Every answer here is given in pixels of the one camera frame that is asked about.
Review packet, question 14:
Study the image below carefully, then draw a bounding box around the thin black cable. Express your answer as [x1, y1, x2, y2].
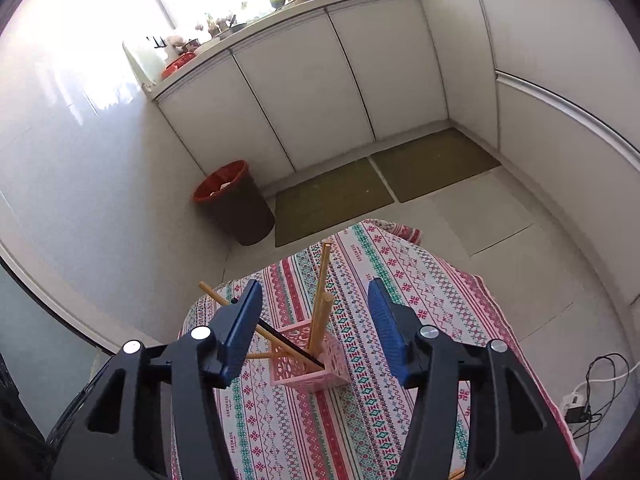
[582, 352, 631, 426]

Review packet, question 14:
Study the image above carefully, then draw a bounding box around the white power strip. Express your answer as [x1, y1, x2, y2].
[560, 392, 593, 423]

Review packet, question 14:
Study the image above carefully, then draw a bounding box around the pink perforated utensil holder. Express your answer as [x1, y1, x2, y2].
[270, 324, 351, 391]

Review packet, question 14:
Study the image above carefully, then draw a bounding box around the red plastic basin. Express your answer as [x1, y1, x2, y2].
[161, 54, 196, 80]

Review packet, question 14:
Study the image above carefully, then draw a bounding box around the frosted glass door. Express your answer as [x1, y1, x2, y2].
[0, 255, 116, 361]

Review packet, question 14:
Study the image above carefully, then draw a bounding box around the brown trash bin red rim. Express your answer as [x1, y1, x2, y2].
[192, 160, 276, 246]

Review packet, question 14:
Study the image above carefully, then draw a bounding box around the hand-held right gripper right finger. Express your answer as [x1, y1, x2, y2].
[367, 280, 583, 480]

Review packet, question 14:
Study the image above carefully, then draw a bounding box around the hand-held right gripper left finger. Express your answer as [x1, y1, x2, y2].
[45, 280, 264, 480]

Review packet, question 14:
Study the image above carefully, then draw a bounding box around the white cabinet with doors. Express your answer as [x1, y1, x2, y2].
[155, 0, 451, 173]

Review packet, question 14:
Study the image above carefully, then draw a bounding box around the cluster of small ornaments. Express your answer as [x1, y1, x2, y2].
[167, 12, 238, 53]

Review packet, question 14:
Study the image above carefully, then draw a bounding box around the white cabinet with drawers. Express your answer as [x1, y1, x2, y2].
[420, 0, 640, 221]

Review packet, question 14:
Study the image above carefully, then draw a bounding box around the pale cutting board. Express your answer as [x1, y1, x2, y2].
[122, 40, 153, 86]

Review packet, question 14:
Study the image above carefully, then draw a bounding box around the dark gold-banded chopstick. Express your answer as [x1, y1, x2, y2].
[256, 317, 325, 367]

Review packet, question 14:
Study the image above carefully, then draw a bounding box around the patterned tablecloth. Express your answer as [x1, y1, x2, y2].
[170, 218, 583, 480]

